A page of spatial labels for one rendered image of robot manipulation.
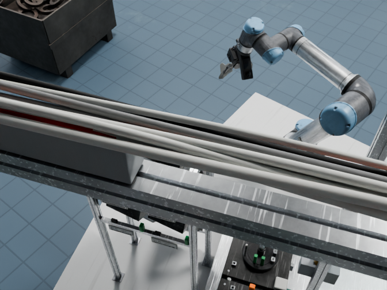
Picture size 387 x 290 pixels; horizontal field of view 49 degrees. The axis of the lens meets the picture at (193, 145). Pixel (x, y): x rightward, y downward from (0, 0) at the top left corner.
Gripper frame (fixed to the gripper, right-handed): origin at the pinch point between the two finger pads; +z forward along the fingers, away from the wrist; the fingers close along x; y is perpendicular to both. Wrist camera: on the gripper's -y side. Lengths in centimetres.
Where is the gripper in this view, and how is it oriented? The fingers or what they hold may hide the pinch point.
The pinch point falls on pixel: (234, 77)
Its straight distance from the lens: 199.1
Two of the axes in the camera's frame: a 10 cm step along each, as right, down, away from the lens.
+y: -3.1, -8.9, 3.4
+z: -1.7, 4.1, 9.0
